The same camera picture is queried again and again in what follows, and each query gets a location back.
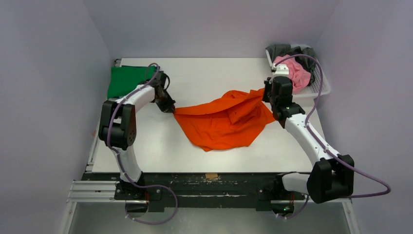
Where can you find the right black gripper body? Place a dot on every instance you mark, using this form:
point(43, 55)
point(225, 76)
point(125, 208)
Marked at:
point(269, 95)

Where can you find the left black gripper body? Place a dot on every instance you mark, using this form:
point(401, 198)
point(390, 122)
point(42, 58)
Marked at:
point(164, 94)

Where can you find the orange t shirt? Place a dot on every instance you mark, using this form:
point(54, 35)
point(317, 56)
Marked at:
point(232, 121)

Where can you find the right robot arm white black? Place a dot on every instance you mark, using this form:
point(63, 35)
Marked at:
point(330, 177)

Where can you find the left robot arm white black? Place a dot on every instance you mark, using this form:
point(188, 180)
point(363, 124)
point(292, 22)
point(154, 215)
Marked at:
point(117, 126)

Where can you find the pink t shirt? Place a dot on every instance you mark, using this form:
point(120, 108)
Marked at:
point(297, 74)

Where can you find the white plastic basket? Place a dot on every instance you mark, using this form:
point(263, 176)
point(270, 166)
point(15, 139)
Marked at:
point(318, 83)

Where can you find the dark grey t shirt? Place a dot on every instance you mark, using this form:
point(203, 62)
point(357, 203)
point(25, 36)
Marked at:
point(305, 56)

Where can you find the folded green t shirt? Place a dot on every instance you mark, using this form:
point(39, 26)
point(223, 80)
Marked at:
point(124, 79)

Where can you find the brown tape piece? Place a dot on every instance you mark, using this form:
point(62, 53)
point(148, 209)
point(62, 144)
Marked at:
point(211, 176)

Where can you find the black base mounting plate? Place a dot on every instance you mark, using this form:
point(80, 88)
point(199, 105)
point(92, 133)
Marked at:
point(259, 191)

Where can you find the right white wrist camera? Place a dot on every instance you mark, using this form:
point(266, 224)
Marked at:
point(279, 70)

